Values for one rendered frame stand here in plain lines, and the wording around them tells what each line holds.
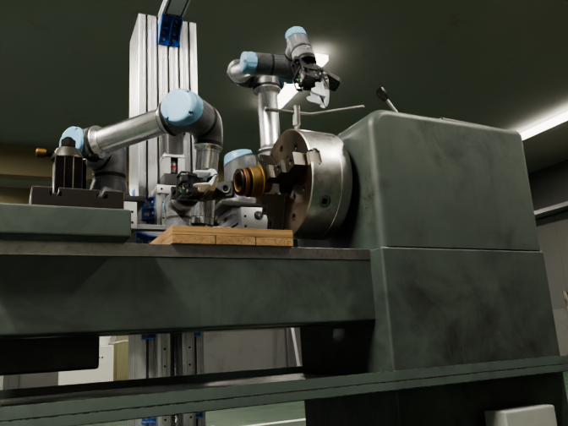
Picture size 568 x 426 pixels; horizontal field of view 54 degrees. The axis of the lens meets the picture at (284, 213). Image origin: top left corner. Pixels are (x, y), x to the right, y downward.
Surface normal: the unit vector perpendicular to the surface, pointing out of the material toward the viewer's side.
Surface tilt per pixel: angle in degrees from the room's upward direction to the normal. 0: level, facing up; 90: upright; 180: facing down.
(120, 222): 90
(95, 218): 90
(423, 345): 90
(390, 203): 90
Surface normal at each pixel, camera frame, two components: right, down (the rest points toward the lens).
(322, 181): 0.44, -0.02
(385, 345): -0.90, -0.05
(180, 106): -0.26, -0.21
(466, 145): 0.44, -0.23
